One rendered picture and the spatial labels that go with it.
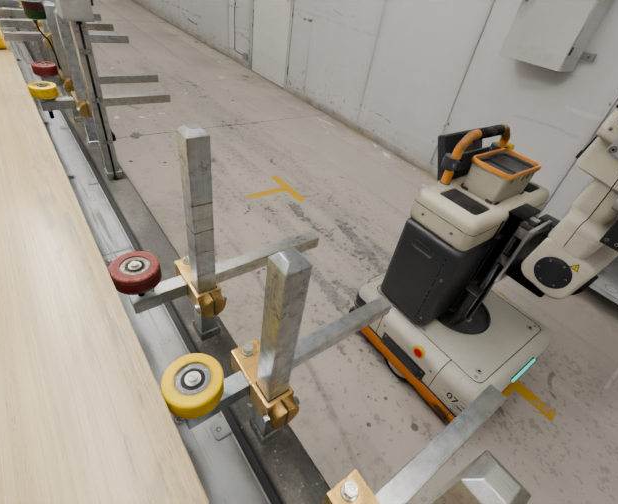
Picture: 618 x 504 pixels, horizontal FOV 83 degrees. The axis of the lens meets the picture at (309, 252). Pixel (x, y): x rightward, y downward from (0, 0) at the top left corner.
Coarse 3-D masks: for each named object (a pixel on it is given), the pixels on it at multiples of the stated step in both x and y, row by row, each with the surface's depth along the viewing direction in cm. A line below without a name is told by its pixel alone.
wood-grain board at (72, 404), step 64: (0, 64) 127; (0, 128) 92; (0, 192) 72; (64, 192) 75; (0, 256) 59; (64, 256) 61; (0, 320) 50; (64, 320) 51; (128, 320) 53; (0, 384) 43; (64, 384) 44; (128, 384) 45; (0, 448) 38; (64, 448) 39; (128, 448) 40
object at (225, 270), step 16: (288, 240) 84; (304, 240) 85; (240, 256) 77; (256, 256) 78; (224, 272) 73; (240, 272) 76; (160, 288) 67; (176, 288) 68; (144, 304) 65; (160, 304) 67
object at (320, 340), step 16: (368, 304) 71; (384, 304) 72; (336, 320) 67; (352, 320) 68; (368, 320) 69; (320, 336) 64; (336, 336) 64; (304, 352) 61; (320, 352) 64; (224, 384) 54; (240, 384) 55; (224, 400) 53; (208, 416) 52
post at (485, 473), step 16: (480, 464) 24; (496, 464) 24; (464, 480) 24; (480, 480) 23; (496, 480) 23; (512, 480) 23; (432, 496) 32; (448, 496) 25; (464, 496) 24; (480, 496) 23; (496, 496) 23; (512, 496) 23; (528, 496) 23
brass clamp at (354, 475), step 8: (352, 472) 44; (344, 480) 44; (352, 480) 44; (360, 480) 44; (336, 488) 43; (360, 488) 43; (368, 488) 43; (328, 496) 42; (336, 496) 42; (360, 496) 43; (368, 496) 43
